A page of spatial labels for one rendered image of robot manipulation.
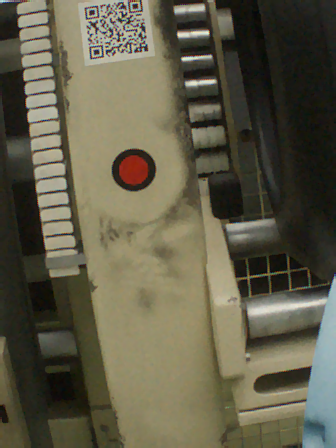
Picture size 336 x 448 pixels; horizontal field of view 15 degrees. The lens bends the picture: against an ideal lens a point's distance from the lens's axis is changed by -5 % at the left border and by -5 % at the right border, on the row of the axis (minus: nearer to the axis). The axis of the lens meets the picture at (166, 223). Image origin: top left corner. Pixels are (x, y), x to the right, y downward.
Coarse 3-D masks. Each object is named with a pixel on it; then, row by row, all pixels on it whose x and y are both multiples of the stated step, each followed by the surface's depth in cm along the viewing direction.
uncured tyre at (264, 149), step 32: (256, 0) 163; (288, 0) 113; (320, 0) 111; (256, 32) 162; (288, 32) 114; (320, 32) 112; (256, 64) 160; (288, 64) 115; (320, 64) 112; (256, 96) 159; (288, 96) 116; (320, 96) 114; (256, 128) 157; (288, 128) 119; (320, 128) 116; (288, 160) 123; (320, 160) 118; (288, 192) 127; (320, 192) 120; (288, 224) 132; (320, 224) 124; (320, 256) 129
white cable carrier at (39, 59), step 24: (24, 0) 130; (48, 0) 133; (24, 24) 131; (48, 24) 134; (24, 48) 131; (48, 48) 132; (24, 72) 132; (48, 72) 132; (48, 96) 133; (48, 120) 136; (48, 144) 135; (48, 168) 135; (48, 192) 137; (48, 216) 137; (72, 216) 140; (48, 240) 138; (72, 240) 138
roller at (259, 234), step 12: (228, 228) 159; (240, 228) 159; (252, 228) 159; (264, 228) 159; (276, 228) 159; (228, 240) 159; (240, 240) 158; (252, 240) 158; (264, 240) 158; (276, 240) 159; (228, 252) 161; (240, 252) 159; (252, 252) 159; (264, 252) 159; (276, 252) 160
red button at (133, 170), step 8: (128, 160) 134; (136, 160) 134; (144, 160) 134; (120, 168) 134; (128, 168) 134; (136, 168) 134; (144, 168) 134; (120, 176) 135; (128, 176) 134; (136, 176) 134; (144, 176) 134; (136, 184) 135
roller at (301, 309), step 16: (304, 288) 134; (320, 288) 133; (256, 304) 132; (272, 304) 132; (288, 304) 132; (304, 304) 132; (320, 304) 132; (256, 320) 132; (272, 320) 132; (288, 320) 132; (304, 320) 132; (320, 320) 132; (256, 336) 133
